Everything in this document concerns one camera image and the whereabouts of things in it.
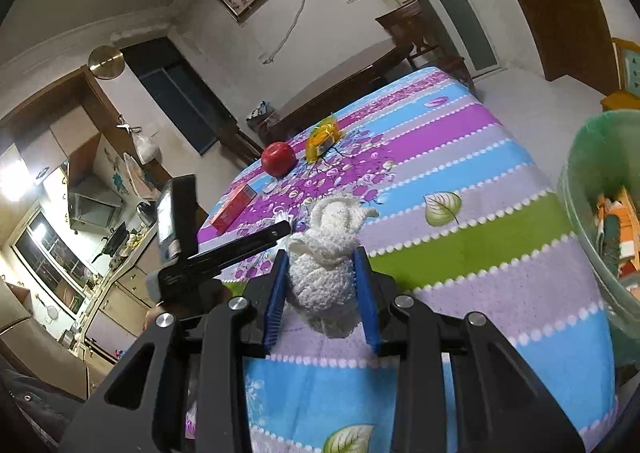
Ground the small yellow wooden chair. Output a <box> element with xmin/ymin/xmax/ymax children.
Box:
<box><xmin>601</xmin><ymin>37</ymin><xmax>640</xmax><ymax>112</ymax></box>

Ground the round gold wall clock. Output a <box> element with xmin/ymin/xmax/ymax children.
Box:
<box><xmin>88</xmin><ymin>45</ymin><xmax>125</xmax><ymax>80</ymax></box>

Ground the dark wooden dining chair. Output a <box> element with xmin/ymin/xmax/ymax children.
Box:
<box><xmin>375</xmin><ymin>0</ymin><xmax>476</xmax><ymax>96</ymax></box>

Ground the red small box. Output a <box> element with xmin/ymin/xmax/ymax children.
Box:
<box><xmin>210</xmin><ymin>184</ymin><xmax>256</xmax><ymax>234</ymax></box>

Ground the dark window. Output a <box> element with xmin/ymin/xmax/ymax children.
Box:
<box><xmin>122</xmin><ymin>37</ymin><xmax>234</xmax><ymax>155</ymax></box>

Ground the dark wooden dining table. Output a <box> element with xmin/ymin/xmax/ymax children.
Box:
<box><xmin>259</xmin><ymin>38</ymin><xmax>413</xmax><ymax>146</ymax></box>

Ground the yellow toy car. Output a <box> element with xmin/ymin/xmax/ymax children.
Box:
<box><xmin>305</xmin><ymin>116</ymin><xmax>342</xmax><ymax>164</ymax></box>

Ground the striped colourful tablecloth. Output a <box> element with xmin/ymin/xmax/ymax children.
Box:
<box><xmin>198</xmin><ymin>68</ymin><xmax>617</xmax><ymax>452</ymax></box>

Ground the green lined trash bin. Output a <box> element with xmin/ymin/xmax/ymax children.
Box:
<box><xmin>558</xmin><ymin>110</ymin><xmax>639</xmax><ymax>366</ymax></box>

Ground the white cloth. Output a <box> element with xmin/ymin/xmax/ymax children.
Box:
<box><xmin>286</xmin><ymin>193</ymin><xmax>378</xmax><ymax>338</ymax></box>

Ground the red apple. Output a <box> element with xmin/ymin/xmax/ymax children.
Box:
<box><xmin>260</xmin><ymin>141</ymin><xmax>297</xmax><ymax>179</ymax></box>

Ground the brown wooden inner door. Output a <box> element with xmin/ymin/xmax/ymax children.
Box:
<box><xmin>518</xmin><ymin>0</ymin><xmax>618</xmax><ymax>96</ymax></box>

